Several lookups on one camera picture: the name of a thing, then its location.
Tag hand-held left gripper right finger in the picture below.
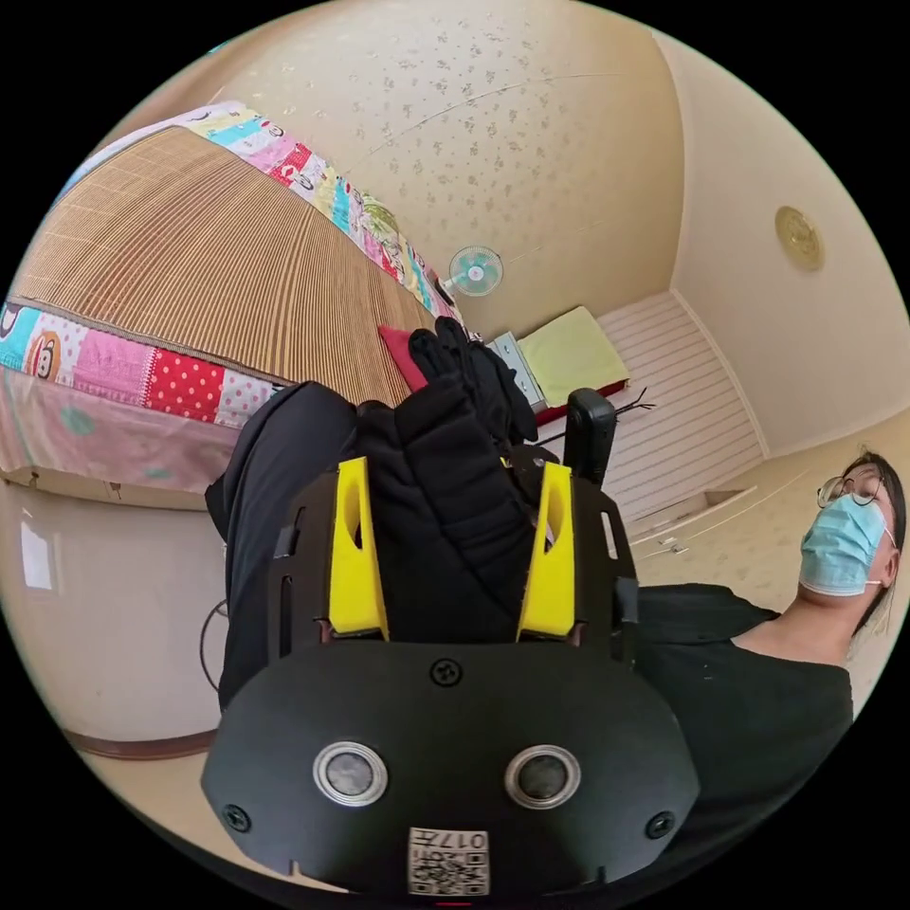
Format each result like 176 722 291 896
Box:
516 460 576 636

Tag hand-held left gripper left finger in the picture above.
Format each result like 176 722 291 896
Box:
329 457 391 636

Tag black long pants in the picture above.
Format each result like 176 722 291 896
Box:
205 315 543 712

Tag white and teal fan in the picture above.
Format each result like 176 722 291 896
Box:
446 245 505 300

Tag person's body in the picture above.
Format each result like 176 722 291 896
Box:
628 447 908 880

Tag bed with woven mat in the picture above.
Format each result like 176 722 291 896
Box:
0 99 472 499

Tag round golden ceiling lamp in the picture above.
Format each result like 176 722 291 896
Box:
773 205 827 272

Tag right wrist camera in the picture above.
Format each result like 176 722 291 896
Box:
564 387 617 493

